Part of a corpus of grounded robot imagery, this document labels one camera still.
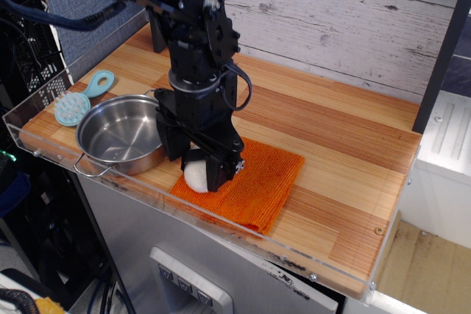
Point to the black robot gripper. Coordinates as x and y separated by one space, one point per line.
186 115

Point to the white plush egg black band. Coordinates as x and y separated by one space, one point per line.
194 167

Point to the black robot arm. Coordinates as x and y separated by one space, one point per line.
201 41

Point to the orange folded towel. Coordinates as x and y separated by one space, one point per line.
255 197

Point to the silver metal pot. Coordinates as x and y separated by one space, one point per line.
121 134

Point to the stainless steel dispenser cabinet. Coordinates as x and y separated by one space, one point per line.
131 229

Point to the light blue scrub brush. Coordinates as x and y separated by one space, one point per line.
71 107

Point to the clear acrylic table guard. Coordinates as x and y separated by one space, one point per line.
358 147

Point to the black plastic crate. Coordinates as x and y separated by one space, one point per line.
30 57

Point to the yellow object bottom left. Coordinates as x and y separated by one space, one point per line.
48 306

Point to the white side cabinet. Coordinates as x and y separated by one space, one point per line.
436 198

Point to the dark grey right post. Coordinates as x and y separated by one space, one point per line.
443 60

